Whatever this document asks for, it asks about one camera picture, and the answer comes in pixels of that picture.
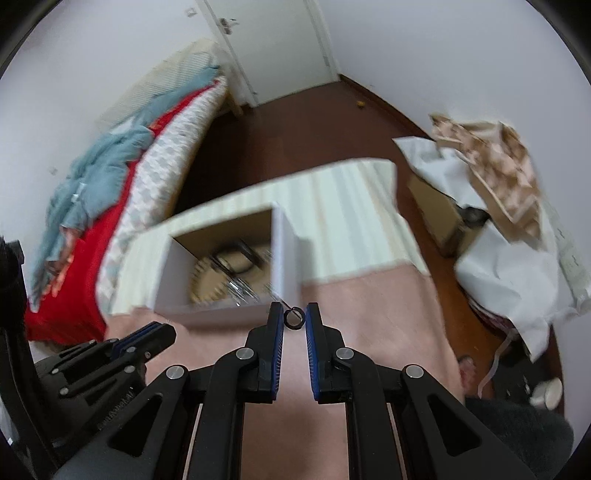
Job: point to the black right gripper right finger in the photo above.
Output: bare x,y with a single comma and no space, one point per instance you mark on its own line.
401,424

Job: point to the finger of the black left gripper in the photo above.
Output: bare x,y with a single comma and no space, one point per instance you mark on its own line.
148,341

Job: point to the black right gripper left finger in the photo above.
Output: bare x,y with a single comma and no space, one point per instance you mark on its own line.
188,424

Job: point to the black wristband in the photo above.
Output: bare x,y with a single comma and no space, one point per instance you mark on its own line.
236,258

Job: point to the red blanket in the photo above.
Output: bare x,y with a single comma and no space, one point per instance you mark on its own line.
68,312

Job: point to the white cardboard box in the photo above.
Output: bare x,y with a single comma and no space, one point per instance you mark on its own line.
189,291

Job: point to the pink suede mat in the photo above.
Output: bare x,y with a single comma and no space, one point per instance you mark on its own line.
393,316

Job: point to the dark grey fluffy rug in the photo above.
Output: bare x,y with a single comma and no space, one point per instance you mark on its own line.
542,439

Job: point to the white cup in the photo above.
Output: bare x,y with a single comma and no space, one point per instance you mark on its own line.
547,394

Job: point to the diamond pattern mattress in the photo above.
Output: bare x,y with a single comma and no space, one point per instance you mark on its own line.
158,177

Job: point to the teal quilt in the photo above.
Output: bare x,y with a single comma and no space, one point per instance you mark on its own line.
96,179

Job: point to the brown cardboard box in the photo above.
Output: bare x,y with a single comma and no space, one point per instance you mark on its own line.
453,228

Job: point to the striped cream cloth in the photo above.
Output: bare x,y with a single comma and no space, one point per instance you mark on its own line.
344,213

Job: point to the white power strip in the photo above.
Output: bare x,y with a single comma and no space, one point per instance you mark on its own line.
574,269

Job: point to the striped pillow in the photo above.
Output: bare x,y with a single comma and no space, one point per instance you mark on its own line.
172,72

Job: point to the brown checkered scarf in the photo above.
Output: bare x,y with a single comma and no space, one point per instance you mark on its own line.
500,170

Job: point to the white door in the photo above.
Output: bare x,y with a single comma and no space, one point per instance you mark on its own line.
277,48

